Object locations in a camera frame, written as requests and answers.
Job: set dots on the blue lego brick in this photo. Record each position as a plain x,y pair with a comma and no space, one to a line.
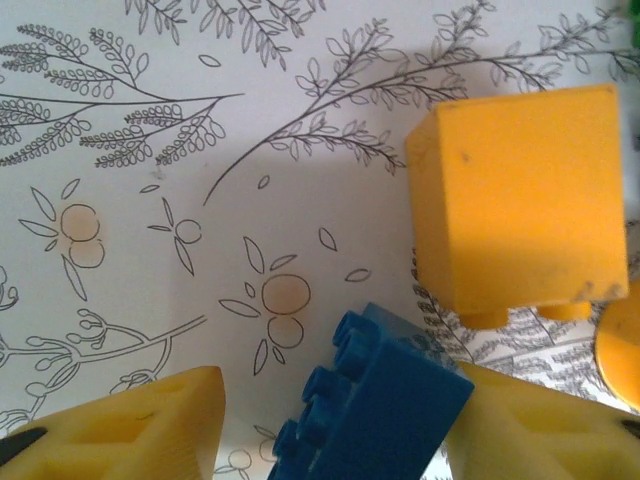
400,425

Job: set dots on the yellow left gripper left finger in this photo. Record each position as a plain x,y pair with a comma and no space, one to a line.
125,440

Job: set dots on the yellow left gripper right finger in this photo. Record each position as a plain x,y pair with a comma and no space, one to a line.
550,440

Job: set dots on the yellow round flame lego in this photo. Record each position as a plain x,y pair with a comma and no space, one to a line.
625,350

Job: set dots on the yellow square lego block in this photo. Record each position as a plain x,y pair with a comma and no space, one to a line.
520,200

